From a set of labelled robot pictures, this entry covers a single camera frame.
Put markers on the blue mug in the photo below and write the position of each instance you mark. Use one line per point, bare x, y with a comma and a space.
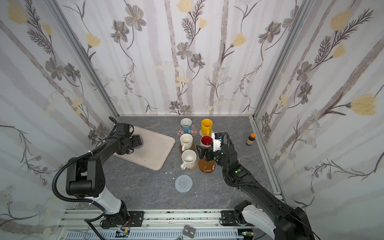
186, 125

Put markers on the lavender mug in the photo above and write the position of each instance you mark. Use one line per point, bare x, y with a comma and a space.
137, 141

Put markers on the pink cherry blossom coaster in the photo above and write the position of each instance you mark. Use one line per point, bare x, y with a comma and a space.
181, 132

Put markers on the beige plastic tray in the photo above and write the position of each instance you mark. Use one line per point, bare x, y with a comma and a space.
154, 151

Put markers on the white braided round coaster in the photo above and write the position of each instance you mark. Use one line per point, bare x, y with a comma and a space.
202, 135

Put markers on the yellow mug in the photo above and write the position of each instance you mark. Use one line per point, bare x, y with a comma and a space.
206, 127

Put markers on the dark brown glossy round coaster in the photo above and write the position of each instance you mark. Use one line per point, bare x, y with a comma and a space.
207, 167

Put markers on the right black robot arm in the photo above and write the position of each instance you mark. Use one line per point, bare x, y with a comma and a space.
269, 214

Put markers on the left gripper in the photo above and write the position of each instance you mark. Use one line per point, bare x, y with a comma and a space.
135, 141

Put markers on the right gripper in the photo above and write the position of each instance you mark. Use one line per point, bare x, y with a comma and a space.
210, 153

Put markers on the grey blue round coaster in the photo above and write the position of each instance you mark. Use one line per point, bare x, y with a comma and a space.
183, 183

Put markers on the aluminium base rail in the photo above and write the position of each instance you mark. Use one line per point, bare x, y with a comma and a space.
208, 224

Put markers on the red interior white mug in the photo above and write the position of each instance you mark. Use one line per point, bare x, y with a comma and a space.
206, 141

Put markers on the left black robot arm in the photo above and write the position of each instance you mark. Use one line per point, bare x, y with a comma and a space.
82, 179

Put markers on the small brown bottle orange cap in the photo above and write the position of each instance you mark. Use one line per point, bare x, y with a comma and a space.
251, 139

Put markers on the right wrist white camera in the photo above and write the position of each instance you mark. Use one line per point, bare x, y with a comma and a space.
217, 141

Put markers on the woven rattan round coaster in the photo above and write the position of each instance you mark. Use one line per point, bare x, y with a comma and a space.
195, 166

